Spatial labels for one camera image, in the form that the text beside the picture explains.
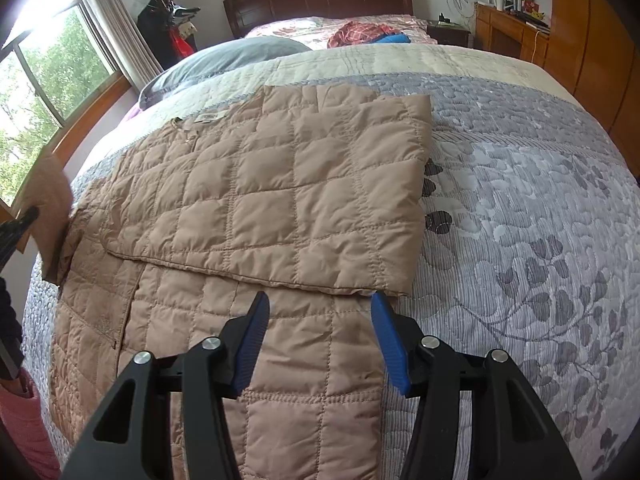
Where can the red plaid cloth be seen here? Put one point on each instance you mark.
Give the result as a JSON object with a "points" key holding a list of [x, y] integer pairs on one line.
{"points": [[355, 34]]}

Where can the white side curtain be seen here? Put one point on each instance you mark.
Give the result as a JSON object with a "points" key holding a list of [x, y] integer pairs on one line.
{"points": [[125, 25]]}

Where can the red hanging bag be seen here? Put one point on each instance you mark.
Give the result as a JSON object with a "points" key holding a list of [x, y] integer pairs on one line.
{"points": [[181, 42]]}

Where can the dark wooden nightstand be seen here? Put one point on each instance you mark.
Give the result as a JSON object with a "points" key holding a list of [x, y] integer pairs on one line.
{"points": [[450, 35]]}

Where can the grey pillow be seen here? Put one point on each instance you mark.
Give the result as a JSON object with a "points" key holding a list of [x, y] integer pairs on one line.
{"points": [[225, 57]]}

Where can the grey floral bed quilt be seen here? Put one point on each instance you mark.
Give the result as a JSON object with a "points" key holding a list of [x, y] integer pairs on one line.
{"points": [[525, 210]]}

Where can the purple bedsheet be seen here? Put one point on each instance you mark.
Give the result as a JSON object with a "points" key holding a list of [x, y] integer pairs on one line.
{"points": [[132, 112]]}

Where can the blue cloth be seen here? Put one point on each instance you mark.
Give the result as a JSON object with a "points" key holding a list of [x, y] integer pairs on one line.
{"points": [[395, 39]]}

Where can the pink floral bedsheet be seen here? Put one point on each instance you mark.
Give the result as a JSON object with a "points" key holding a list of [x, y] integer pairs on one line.
{"points": [[310, 25]]}

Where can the wooden desk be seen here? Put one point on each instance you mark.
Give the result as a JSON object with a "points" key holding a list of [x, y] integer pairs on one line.
{"points": [[500, 30]]}

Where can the tan quilted jacket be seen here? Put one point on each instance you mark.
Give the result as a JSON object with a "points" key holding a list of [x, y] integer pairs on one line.
{"points": [[300, 185]]}

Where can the dark wooden headboard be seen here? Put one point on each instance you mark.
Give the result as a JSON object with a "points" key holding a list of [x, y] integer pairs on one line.
{"points": [[320, 0]]}

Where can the large wooden-framed window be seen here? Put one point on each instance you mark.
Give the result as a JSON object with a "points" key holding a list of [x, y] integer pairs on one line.
{"points": [[50, 75]]}

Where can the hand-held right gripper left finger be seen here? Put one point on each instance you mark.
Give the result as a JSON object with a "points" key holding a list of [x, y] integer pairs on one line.
{"points": [[252, 345]]}

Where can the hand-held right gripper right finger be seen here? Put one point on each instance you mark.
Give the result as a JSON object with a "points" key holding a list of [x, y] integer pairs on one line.
{"points": [[390, 345]]}

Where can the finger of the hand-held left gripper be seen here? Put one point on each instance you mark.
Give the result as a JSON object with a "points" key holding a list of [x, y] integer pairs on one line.
{"points": [[15, 227]]}

